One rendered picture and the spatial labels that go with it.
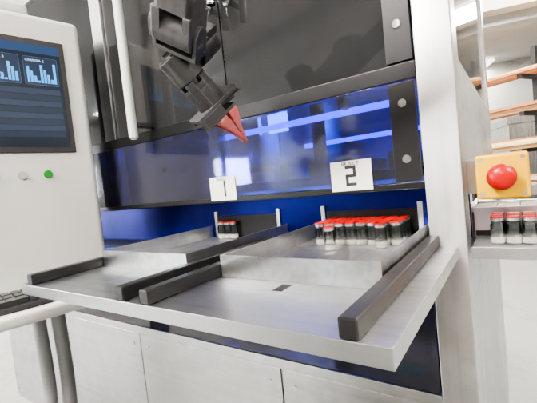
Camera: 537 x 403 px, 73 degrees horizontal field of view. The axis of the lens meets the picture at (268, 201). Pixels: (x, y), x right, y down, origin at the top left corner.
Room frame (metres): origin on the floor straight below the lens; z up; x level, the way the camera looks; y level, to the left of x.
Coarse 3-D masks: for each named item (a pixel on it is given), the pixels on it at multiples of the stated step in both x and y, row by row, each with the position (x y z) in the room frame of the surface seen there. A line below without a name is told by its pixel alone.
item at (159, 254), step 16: (160, 240) 0.89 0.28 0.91; (176, 240) 0.93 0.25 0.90; (192, 240) 0.98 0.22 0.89; (208, 240) 0.99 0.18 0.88; (224, 240) 0.96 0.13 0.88; (240, 240) 0.74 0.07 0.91; (256, 240) 0.79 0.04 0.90; (112, 256) 0.75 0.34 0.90; (128, 256) 0.72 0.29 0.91; (144, 256) 0.69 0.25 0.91; (160, 256) 0.66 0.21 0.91; (176, 256) 0.63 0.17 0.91; (192, 256) 0.63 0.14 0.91; (208, 256) 0.66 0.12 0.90
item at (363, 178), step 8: (352, 160) 0.71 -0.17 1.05; (360, 160) 0.70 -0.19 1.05; (368, 160) 0.69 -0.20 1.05; (336, 168) 0.73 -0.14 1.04; (360, 168) 0.70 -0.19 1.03; (368, 168) 0.69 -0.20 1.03; (336, 176) 0.73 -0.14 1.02; (344, 176) 0.72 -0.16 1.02; (360, 176) 0.70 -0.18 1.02; (368, 176) 0.69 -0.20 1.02; (336, 184) 0.73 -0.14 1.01; (344, 184) 0.72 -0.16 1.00; (360, 184) 0.70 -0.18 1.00; (368, 184) 0.69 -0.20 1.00
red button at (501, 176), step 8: (496, 168) 0.55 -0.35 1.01; (504, 168) 0.54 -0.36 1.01; (512, 168) 0.54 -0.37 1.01; (488, 176) 0.55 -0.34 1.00; (496, 176) 0.55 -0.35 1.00; (504, 176) 0.54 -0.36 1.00; (512, 176) 0.54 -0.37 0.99; (496, 184) 0.55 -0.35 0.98; (504, 184) 0.54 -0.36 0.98; (512, 184) 0.54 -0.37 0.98
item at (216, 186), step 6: (210, 180) 0.93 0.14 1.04; (216, 180) 0.92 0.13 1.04; (222, 180) 0.91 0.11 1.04; (228, 180) 0.89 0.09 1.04; (234, 180) 0.88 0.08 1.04; (210, 186) 0.93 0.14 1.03; (216, 186) 0.92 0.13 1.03; (222, 186) 0.91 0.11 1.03; (228, 186) 0.90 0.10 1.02; (234, 186) 0.88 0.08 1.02; (216, 192) 0.92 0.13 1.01; (222, 192) 0.91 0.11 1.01; (228, 192) 0.90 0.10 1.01; (234, 192) 0.89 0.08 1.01; (216, 198) 0.92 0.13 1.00; (222, 198) 0.91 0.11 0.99; (228, 198) 0.90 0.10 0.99; (234, 198) 0.89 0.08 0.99
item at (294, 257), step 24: (288, 240) 0.74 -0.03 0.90; (312, 240) 0.82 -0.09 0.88; (408, 240) 0.54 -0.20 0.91; (240, 264) 0.55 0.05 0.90; (264, 264) 0.53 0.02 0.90; (288, 264) 0.50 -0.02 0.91; (312, 264) 0.48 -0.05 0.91; (336, 264) 0.46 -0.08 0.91; (360, 264) 0.44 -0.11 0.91; (384, 264) 0.44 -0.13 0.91; (360, 288) 0.44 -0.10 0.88
